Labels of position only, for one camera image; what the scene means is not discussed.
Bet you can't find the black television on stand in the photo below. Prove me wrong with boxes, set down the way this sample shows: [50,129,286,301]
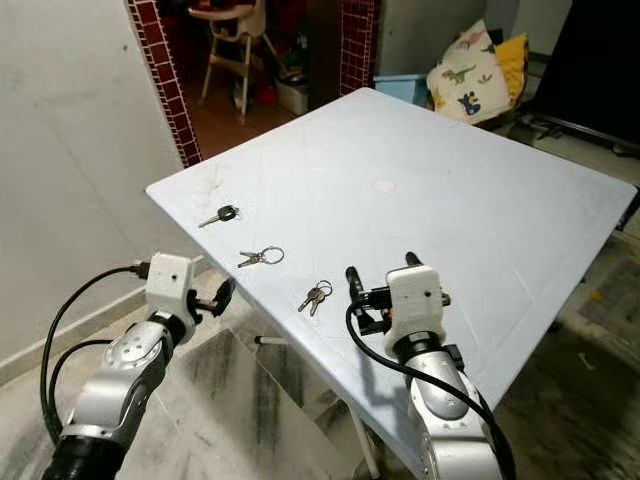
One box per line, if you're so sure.
[520,0,640,156]

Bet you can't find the narrow red brick pillar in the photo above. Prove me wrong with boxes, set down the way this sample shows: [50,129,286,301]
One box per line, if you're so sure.
[340,0,383,98]

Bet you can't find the yellow pillow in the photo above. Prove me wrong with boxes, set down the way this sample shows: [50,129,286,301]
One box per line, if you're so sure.
[495,33,531,96]

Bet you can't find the wide red brick pillar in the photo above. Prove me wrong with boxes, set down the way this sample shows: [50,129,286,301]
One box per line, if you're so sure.
[125,0,203,168]

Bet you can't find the long black left arm cable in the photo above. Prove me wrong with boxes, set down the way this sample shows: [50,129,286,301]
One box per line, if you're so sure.
[40,262,153,446]

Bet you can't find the white plastic folding table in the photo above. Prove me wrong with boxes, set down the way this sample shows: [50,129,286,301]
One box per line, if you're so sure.
[145,87,640,479]

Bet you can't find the short black left arm cable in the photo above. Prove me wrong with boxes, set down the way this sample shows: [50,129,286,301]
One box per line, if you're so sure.
[48,339,117,443]

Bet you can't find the black headed key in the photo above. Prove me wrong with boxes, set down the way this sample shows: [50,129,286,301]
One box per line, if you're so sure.
[198,205,240,229]

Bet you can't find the light blue plastic box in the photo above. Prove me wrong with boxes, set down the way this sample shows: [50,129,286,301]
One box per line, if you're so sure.
[373,75,431,108]

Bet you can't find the dinosaur print pillow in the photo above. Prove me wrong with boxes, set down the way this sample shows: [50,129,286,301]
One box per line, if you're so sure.
[426,20,511,126]

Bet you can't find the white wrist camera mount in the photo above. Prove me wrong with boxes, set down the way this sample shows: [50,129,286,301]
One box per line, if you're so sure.
[385,265,451,337]
[146,252,199,319]

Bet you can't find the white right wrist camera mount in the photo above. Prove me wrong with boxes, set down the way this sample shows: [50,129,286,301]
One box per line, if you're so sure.
[385,265,451,337]

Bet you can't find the wooden baby high chair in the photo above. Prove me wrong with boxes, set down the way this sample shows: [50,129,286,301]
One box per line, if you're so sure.
[188,0,286,127]

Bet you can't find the white table leg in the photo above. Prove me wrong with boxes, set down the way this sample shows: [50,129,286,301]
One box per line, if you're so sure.
[345,400,383,480]

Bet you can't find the white plant pot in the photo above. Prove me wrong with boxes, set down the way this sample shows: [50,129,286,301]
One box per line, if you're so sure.
[275,78,311,117]

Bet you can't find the keys on large ring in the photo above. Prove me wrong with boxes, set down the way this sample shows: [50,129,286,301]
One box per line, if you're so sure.
[238,245,285,269]

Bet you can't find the small bunch of keys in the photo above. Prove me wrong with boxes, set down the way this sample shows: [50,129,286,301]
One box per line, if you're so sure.
[297,280,333,317]

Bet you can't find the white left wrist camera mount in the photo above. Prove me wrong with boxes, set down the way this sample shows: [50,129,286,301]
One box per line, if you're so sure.
[146,252,199,319]

